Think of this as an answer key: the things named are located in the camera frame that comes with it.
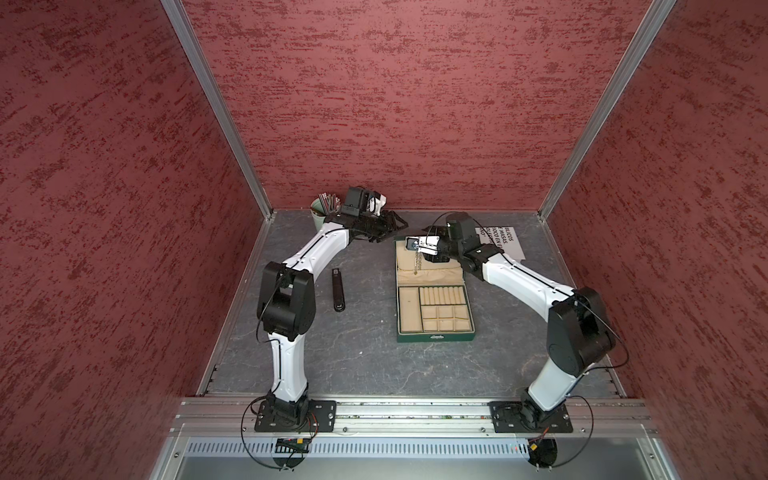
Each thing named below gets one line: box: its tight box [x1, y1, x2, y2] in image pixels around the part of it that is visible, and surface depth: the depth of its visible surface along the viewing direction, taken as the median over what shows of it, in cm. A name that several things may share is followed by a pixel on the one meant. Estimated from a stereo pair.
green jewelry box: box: [394, 238, 475, 343], surface depth 91 cm
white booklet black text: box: [475, 226, 526, 261], surface depth 109 cm
